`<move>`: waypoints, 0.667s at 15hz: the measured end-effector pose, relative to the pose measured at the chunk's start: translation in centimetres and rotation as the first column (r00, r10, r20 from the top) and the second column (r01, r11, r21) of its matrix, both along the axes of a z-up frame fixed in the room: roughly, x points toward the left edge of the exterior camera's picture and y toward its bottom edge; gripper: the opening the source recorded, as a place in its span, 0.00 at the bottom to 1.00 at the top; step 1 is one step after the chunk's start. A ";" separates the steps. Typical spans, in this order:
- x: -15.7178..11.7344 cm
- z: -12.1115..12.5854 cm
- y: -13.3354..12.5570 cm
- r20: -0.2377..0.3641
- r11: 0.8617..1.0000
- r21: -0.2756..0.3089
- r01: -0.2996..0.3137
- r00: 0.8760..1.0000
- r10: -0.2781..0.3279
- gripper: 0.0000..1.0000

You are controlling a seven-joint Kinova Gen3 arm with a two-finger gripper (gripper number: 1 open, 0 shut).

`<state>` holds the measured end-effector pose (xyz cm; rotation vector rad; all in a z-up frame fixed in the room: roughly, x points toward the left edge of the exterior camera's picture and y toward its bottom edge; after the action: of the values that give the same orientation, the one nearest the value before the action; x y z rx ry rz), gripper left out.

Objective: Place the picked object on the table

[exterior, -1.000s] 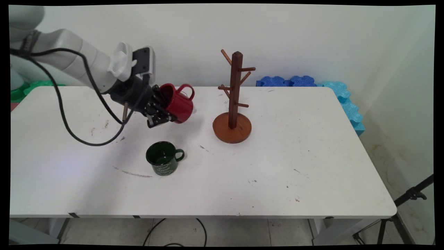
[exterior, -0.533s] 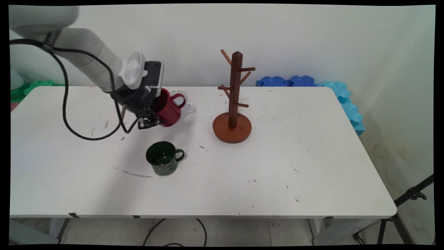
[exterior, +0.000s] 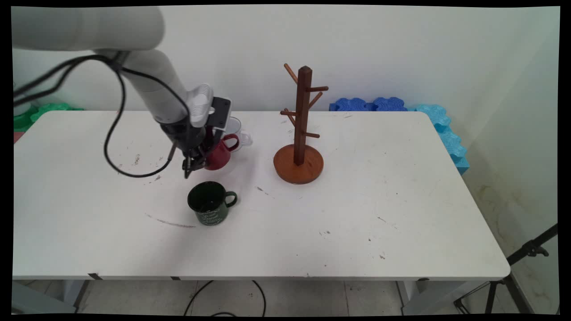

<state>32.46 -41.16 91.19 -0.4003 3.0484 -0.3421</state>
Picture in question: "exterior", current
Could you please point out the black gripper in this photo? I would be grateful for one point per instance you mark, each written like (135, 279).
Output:
(187, 136)

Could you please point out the red mug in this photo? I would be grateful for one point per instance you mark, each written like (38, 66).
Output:
(219, 157)

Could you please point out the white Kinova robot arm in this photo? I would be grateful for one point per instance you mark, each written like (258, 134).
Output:
(89, 26)

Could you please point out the white enamel mug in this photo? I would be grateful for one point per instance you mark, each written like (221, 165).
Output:
(233, 127)

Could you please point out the dark green enamel mug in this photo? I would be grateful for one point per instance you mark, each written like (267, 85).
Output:
(212, 214)

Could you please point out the brown wooden mug tree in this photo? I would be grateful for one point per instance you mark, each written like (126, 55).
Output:
(299, 165)

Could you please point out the green foam mat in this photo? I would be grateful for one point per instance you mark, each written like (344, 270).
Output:
(49, 108)

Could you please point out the dark blue foam mat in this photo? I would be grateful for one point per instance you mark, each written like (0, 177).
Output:
(357, 105)

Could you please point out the white table leg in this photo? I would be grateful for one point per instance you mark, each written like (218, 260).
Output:
(73, 292)
(408, 292)

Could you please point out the red foam mat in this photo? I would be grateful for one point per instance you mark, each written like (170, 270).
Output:
(17, 137)

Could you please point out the light blue foam mat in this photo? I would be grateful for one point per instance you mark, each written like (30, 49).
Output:
(450, 140)

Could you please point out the black tripod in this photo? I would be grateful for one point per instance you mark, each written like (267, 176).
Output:
(513, 267)

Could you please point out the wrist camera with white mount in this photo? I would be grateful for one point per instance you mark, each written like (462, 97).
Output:
(200, 104)

